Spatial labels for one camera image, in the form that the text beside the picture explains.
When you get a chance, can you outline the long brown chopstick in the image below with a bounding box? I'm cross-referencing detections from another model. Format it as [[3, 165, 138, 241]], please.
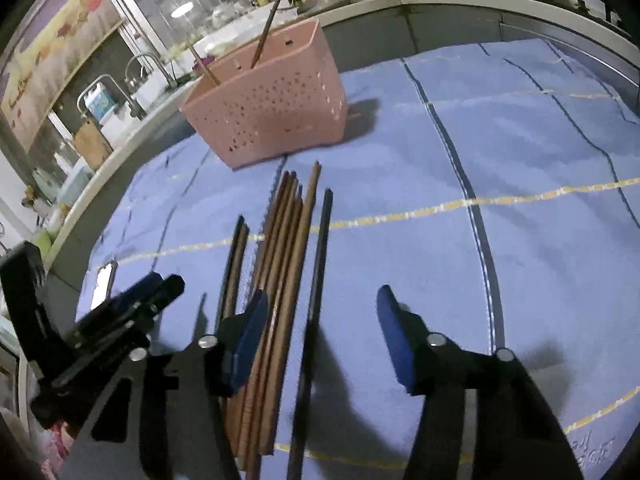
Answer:
[[186, 40, 221, 87], [250, 0, 290, 69]]

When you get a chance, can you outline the bundle of brown chopsticks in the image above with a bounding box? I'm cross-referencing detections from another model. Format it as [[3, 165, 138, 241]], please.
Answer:
[[225, 160, 322, 472]]

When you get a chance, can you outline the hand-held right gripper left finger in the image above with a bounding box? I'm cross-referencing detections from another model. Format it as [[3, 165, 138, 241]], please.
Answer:
[[60, 290, 271, 480]]

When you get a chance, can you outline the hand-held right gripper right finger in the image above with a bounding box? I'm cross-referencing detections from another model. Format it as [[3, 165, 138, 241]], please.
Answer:
[[376, 285, 586, 480]]

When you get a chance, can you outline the dark brown chopstick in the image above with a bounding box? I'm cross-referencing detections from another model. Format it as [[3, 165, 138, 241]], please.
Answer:
[[221, 222, 250, 321]]

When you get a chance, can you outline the gooseneck metal faucet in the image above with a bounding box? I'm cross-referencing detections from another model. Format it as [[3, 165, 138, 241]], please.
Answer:
[[124, 53, 179, 93]]

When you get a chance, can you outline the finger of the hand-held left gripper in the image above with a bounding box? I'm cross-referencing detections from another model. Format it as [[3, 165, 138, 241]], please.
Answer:
[[80, 276, 186, 361], [75, 272, 166, 342]]

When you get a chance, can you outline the smartphone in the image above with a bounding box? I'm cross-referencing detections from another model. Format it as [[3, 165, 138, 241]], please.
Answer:
[[90, 261, 119, 312]]

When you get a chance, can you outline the angular metal faucet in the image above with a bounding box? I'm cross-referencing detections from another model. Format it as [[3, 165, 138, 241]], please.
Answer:
[[76, 74, 144, 121]]

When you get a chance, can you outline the wall poster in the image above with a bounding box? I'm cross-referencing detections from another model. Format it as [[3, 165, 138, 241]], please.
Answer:
[[0, 0, 126, 152]]

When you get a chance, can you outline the black chopstick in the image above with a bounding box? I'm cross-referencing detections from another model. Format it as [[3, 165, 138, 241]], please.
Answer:
[[286, 188, 334, 480], [215, 215, 244, 328]]

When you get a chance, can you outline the blue label detergent bottle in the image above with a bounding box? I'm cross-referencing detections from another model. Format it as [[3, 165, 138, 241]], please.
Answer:
[[84, 85, 117, 122]]

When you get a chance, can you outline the small wooden cutting board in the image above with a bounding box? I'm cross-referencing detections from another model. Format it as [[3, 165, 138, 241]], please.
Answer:
[[74, 120, 114, 171]]

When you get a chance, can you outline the blue checked cloth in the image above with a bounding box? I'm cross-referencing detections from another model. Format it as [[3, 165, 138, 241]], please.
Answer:
[[75, 37, 640, 473]]

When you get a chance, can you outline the pink perforated plastic basket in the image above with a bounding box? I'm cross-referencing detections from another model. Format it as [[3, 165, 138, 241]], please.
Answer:
[[179, 16, 349, 170]]

